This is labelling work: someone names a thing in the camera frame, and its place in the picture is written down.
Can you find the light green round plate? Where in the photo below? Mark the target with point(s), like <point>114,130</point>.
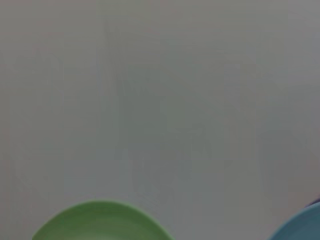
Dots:
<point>100,222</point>

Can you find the cyan round plate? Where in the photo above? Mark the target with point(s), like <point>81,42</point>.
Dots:
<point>300,225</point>

